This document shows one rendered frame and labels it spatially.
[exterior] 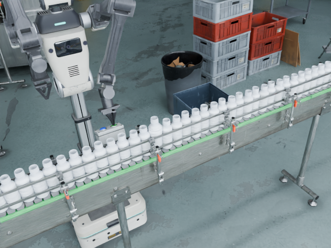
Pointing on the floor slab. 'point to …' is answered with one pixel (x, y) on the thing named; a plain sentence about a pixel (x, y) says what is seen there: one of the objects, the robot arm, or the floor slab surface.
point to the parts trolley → (288, 11)
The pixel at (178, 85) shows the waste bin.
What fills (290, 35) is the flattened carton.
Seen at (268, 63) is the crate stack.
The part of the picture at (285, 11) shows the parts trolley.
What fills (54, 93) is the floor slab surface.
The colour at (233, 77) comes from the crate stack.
